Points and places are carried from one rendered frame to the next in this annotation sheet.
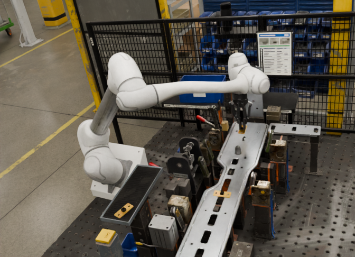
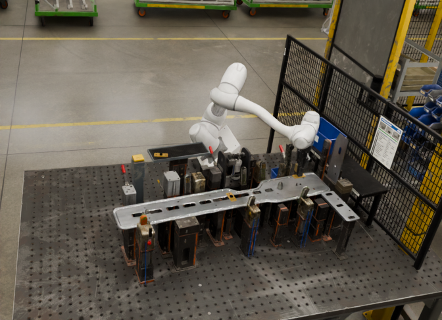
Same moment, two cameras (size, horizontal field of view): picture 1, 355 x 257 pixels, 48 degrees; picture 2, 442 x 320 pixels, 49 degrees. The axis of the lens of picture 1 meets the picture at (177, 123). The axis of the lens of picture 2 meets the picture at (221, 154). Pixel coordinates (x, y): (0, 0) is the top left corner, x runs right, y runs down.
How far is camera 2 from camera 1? 170 cm
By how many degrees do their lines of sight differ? 32
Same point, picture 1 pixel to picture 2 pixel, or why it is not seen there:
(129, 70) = (231, 77)
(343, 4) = not seen: outside the picture
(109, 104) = not seen: hidden behind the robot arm
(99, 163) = (198, 131)
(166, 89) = (244, 103)
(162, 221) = (172, 175)
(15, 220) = not seen: hidden behind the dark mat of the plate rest
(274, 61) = (383, 149)
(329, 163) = (360, 259)
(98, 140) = (211, 117)
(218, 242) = (189, 211)
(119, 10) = (363, 41)
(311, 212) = (293, 268)
